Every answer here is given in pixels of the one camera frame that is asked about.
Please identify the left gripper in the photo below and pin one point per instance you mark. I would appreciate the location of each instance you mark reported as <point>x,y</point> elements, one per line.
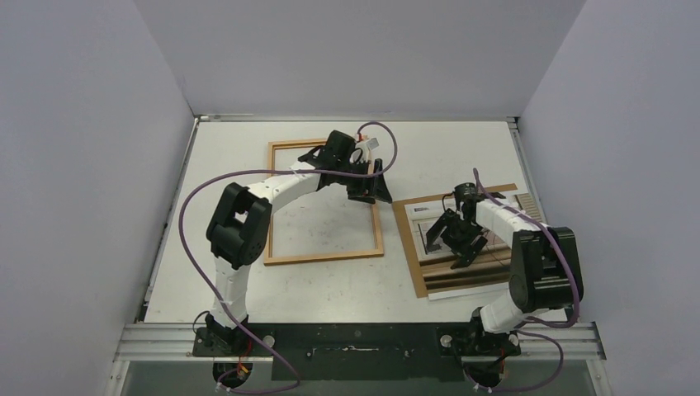
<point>368,191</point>

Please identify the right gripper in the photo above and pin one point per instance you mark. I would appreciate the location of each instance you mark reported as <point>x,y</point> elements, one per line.
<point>456,236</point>

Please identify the photo print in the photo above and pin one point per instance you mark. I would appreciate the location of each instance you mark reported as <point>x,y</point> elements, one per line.
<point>437,268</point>

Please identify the brown backing board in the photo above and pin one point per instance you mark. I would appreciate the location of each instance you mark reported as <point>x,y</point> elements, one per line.
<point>407,246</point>

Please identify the wooden picture frame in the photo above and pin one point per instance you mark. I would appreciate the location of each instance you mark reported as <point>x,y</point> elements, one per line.
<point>269,260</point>

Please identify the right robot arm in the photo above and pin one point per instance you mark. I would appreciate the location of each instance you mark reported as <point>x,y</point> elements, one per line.
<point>544,271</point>

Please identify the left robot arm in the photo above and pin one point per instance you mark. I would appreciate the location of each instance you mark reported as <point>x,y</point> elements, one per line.
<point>238,229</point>

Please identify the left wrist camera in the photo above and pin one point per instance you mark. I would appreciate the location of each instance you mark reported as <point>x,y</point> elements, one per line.
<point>363,150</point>

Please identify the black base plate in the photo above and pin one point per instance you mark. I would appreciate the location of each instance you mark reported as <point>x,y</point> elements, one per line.
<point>360,351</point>

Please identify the aluminium rail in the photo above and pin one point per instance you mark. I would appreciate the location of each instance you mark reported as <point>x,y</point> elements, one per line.
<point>176,341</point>

